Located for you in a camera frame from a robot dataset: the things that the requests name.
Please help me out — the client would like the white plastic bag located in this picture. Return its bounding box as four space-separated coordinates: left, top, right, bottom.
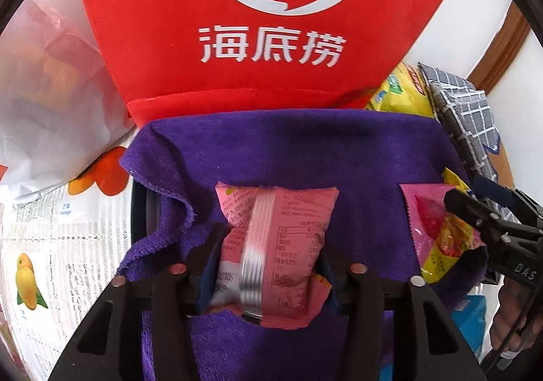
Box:
0 0 137 204

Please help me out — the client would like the red bag with white logo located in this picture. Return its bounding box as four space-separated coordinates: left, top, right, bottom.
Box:
74 0 470 130

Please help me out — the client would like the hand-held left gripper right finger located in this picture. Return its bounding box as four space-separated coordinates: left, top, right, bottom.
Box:
315 254 488 381

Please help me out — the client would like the pink and yellow snack packet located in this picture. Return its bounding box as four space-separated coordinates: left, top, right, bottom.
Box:
400 168 486 285

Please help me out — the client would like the blue and white tissue pack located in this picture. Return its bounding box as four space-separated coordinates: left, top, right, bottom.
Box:
449 295 488 363

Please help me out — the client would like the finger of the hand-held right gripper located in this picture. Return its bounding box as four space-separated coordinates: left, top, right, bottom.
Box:
443 188 517 244

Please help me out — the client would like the fruit-printed tablecloth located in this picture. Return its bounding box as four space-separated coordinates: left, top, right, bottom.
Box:
0 144 146 381

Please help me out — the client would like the person's right hand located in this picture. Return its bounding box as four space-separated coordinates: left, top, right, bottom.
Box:
490 278 536 355

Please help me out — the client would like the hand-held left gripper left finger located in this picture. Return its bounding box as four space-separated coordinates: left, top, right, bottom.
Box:
49 224 230 381

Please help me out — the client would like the purple towel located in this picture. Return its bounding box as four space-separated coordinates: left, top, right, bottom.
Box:
116 107 489 381

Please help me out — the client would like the wooden door trim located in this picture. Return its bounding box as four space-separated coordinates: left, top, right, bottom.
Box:
468 3 532 96

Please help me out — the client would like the grey checked fabric box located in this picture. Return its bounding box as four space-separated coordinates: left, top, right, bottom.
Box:
417 61 517 221

